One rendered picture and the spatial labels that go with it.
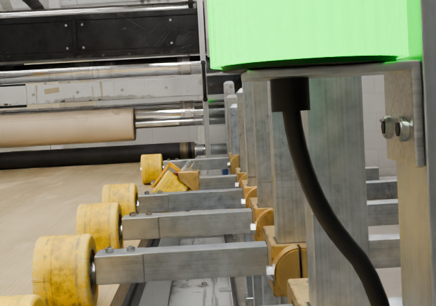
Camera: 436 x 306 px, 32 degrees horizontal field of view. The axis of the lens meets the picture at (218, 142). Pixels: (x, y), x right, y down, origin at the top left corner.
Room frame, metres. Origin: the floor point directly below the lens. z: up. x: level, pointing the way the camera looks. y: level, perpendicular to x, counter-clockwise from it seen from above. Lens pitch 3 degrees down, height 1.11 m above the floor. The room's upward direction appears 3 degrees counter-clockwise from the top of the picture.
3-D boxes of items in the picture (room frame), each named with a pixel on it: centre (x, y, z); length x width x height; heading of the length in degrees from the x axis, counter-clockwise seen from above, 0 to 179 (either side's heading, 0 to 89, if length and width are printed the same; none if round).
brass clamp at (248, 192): (1.25, -0.06, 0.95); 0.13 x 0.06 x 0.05; 1
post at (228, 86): (2.48, -0.05, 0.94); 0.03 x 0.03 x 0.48; 1
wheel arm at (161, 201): (1.27, -0.07, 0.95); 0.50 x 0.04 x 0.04; 91
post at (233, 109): (1.98, -0.05, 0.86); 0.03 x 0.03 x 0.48; 1
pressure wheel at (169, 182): (1.52, 0.11, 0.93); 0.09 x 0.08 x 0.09; 91
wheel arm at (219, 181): (1.52, -0.14, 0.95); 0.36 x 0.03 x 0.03; 91
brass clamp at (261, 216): (1.00, -0.07, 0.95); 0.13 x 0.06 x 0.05; 1
